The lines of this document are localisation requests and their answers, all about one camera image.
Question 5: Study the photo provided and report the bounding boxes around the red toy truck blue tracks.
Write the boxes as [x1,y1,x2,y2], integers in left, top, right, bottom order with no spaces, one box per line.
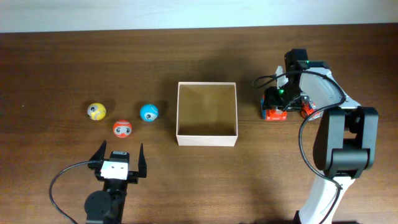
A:
[261,95,287,121]

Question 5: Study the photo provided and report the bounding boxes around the yellow face ball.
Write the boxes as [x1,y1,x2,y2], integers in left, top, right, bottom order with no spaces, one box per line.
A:
[87,103,106,121]

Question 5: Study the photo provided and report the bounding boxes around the red toy truck yellow ladder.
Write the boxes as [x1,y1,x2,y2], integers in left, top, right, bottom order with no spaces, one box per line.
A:
[300,96,317,118]

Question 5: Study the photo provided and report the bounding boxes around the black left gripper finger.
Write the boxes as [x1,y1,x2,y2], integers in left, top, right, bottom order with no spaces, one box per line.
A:
[135,143,147,178]
[88,140,107,170]

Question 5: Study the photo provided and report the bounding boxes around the blue face ball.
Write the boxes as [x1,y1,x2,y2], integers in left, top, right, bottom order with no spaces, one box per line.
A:
[140,104,159,122]

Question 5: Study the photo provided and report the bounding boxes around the red face ball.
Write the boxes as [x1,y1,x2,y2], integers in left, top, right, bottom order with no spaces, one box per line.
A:
[113,119,132,138]

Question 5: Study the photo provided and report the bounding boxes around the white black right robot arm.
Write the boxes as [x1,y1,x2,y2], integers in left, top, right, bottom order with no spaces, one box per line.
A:
[261,49,379,223]

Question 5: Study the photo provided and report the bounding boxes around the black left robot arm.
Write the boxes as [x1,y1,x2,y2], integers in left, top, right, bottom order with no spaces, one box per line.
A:
[85,141,147,223]

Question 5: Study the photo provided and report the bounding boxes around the white cardboard box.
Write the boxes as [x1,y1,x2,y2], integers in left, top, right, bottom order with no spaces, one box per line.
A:
[176,82,238,147]

